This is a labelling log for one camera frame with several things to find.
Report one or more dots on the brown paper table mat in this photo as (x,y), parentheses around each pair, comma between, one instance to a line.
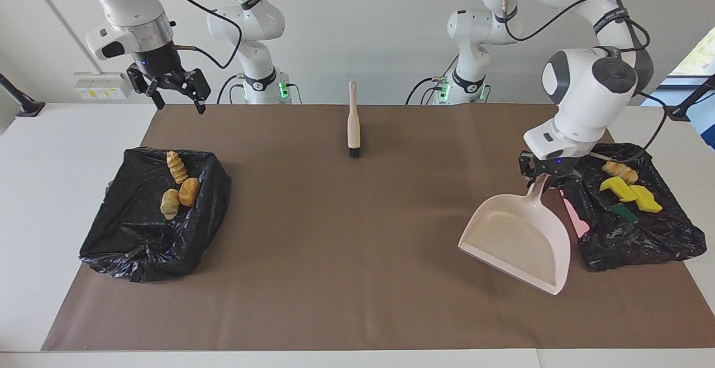
(335,301)

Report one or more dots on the beige plastic dustpan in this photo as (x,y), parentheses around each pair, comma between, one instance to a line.
(519,239)

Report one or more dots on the white wall socket box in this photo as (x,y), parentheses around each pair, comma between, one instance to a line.
(103,86)

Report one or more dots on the black plastic trash bag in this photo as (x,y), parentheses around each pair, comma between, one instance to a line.
(145,245)
(642,245)

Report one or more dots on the black mount stand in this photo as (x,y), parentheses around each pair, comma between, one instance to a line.
(677,113)
(29,109)

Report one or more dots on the beige hand brush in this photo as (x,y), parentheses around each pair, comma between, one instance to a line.
(353,125)

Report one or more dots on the pink plastic bin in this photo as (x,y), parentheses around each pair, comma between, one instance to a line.
(575,220)

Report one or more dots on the white wall conduit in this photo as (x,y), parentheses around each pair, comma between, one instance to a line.
(61,20)

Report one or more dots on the brown toy bread loaf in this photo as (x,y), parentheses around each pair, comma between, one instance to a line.
(189,192)

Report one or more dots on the window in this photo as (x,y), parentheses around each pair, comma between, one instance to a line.
(698,55)

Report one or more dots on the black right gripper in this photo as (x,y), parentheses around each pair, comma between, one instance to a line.
(162,63)

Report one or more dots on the pale toy croissant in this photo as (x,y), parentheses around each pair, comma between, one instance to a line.
(169,204)

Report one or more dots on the green yellow sponge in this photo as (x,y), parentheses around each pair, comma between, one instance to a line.
(624,213)

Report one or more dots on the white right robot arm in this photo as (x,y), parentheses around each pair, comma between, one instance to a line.
(128,10)

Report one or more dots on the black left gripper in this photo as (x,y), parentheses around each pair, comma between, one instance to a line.
(556,166)

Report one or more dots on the orange striped toy croissant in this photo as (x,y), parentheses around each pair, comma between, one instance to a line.
(177,167)
(619,171)

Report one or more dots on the yellow foam piece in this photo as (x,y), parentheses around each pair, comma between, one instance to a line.
(614,187)
(647,199)

